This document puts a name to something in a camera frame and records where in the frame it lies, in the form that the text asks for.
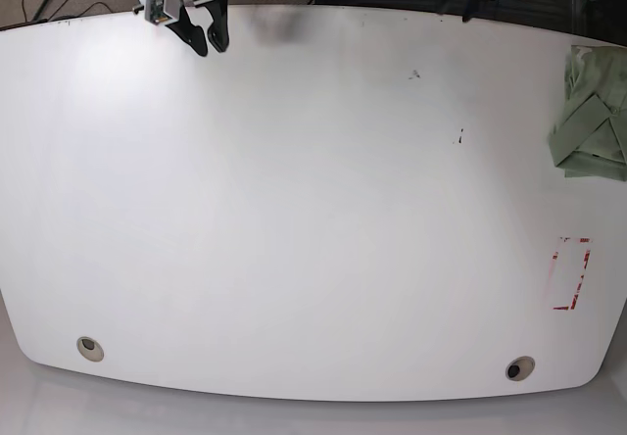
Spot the red tape rectangle marking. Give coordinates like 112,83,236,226
547,237,593,311

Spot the green t-shirt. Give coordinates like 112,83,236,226
549,45,626,182

